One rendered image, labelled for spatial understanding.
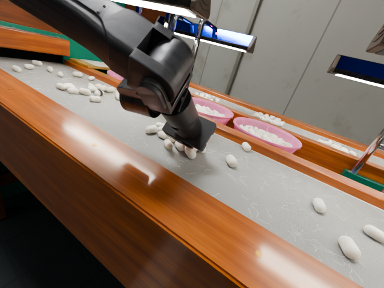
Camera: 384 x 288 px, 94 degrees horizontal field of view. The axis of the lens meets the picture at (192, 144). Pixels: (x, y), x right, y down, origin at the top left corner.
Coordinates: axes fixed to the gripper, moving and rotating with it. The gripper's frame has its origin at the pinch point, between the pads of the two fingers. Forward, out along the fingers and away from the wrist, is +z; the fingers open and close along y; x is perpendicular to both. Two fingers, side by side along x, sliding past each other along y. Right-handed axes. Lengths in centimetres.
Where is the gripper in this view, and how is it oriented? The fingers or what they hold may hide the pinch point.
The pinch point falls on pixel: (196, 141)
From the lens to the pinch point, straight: 46.2
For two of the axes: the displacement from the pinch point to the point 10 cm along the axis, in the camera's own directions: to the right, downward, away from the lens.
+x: -5.1, 8.4, -1.8
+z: 2.1, 3.2, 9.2
